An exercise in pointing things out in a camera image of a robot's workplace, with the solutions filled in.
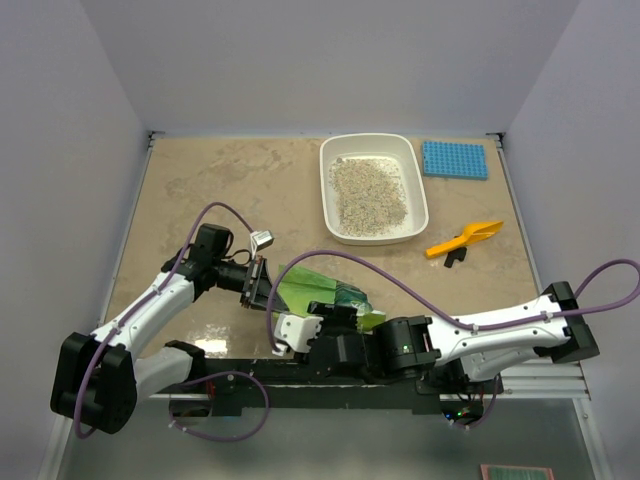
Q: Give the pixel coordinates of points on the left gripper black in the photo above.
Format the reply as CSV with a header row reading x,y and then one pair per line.
x,y
256,293

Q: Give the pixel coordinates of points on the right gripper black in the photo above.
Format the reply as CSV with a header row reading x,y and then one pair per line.
x,y
334,315

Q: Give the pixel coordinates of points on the green litter bag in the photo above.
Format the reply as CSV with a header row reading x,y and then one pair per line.
x,y
300,286

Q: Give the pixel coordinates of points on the white litter box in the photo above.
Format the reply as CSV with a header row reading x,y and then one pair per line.
x,y
393,147

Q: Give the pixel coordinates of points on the orange plastic scoop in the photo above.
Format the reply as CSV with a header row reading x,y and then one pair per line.
x,y
471,234

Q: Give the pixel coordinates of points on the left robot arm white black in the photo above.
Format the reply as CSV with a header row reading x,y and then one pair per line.
x,y
101,376

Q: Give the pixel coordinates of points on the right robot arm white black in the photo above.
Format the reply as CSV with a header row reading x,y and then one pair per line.
x,y
473,349

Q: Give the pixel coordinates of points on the cat litter granules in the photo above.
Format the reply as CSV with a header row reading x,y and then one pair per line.
x,y
370,198

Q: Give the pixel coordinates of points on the black clip on table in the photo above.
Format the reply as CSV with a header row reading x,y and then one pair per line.
x,y
457,255

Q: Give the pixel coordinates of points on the pink green card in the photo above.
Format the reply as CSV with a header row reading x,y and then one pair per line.
x,y
504,472

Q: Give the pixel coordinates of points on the blue studded plate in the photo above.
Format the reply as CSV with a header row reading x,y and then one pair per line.
x,y
454,160

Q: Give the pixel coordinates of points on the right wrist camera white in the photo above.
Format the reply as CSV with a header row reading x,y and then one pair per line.
x,y
295,333

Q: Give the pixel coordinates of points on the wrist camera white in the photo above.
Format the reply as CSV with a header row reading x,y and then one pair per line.
x,y
260,240
295,333

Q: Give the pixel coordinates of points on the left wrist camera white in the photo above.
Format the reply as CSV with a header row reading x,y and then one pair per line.
x,y
260,240

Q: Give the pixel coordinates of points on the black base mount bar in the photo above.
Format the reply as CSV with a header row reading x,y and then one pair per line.
x,y
290,385

